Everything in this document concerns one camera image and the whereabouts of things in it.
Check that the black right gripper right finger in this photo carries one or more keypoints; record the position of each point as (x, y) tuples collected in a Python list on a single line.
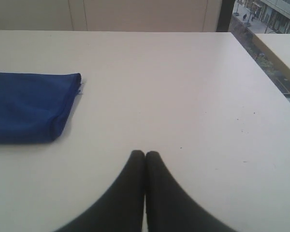
[(169, 208)]

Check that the white neighbouring table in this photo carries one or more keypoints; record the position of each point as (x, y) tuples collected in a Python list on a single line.
[(277, 48)]

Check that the blue towel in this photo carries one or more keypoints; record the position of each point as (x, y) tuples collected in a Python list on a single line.
[(34, 108)]

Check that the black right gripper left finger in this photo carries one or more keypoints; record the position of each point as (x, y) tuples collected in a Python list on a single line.
[(121, 207)]

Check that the black window frame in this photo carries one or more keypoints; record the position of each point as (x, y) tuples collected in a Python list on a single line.
[(225, 15)]

